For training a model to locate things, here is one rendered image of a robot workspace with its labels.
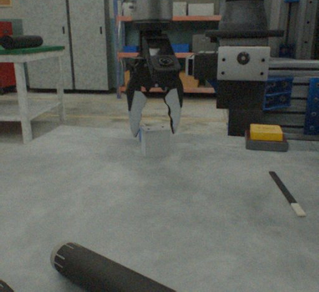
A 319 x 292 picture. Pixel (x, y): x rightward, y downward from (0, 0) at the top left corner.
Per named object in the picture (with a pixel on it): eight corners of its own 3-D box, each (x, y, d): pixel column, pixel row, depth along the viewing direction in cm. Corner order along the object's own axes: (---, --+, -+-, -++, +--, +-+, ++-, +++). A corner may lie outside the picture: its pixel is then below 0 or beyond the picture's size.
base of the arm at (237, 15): (219, 30, 115) (220, 0, 112) (264, 30, 112) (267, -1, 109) (217, 30, 101) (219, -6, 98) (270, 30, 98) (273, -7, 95)
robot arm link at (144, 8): (178, -5, 57) (131, -6, 55) (178, 23, 58) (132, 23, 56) (166, 0, 64) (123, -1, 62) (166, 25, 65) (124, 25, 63)
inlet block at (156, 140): (131, 138, 75) (131, 115, 73) (153, 137, 76) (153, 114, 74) (145, 158, 62) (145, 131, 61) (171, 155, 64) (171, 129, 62)
